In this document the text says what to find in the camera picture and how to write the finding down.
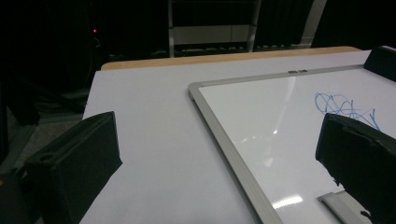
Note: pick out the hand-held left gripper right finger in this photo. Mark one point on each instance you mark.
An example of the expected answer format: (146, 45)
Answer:
(364, 161)

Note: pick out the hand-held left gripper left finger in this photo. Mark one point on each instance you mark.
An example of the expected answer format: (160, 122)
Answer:
(71, 168)

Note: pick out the black and purple whiteboard eraser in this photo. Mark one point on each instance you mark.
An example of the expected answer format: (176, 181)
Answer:
(381, 62)

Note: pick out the silver-framed whiteboard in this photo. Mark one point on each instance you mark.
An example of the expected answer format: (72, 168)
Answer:
(264, 124)

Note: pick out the dark device with red light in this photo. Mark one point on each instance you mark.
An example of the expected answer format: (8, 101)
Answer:
(94, 31)

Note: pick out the white table cover sheet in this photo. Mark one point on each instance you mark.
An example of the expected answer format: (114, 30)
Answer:
(155, 140)

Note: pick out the grey metal stand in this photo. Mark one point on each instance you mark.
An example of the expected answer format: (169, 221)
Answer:
(205, 34)

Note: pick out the wooden table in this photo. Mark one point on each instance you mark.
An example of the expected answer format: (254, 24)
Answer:
(186, 59)

